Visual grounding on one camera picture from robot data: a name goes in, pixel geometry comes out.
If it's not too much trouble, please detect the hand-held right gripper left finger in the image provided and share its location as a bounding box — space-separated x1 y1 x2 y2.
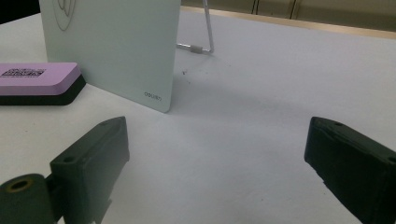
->
49 116 131 224

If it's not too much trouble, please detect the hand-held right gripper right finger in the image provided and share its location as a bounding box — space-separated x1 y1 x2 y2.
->
304 116 396 224

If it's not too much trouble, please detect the purple whiteboard eraser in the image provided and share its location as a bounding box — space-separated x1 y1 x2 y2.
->
0 62 87 106

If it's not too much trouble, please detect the pale green glass whiteboard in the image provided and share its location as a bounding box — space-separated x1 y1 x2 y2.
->
38 0 182 114

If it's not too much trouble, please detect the white table cover sheet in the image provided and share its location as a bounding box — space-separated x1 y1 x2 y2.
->
0 6 396 224

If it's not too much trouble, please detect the wooden table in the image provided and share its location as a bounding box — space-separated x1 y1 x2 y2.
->
180 5 396 40

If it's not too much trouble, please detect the metal stand leg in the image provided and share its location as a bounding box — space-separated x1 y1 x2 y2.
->
176 0 215 56

